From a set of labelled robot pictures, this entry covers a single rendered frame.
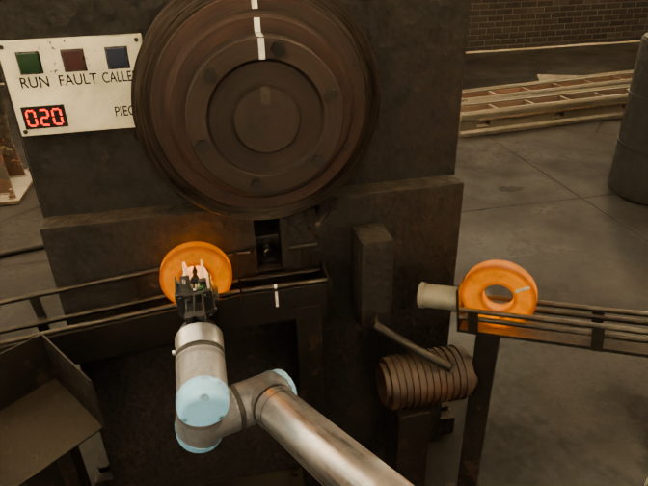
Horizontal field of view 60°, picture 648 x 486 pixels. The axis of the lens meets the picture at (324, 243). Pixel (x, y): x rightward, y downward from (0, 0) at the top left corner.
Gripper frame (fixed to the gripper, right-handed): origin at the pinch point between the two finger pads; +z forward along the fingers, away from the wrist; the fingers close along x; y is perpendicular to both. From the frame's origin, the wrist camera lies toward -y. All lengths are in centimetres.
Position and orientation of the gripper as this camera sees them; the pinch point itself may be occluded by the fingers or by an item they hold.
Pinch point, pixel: (195, 268)
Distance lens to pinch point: 127.6
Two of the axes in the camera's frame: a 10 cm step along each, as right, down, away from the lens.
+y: 0.2, -7.2, -7.0
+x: -9.8, 1.3, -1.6
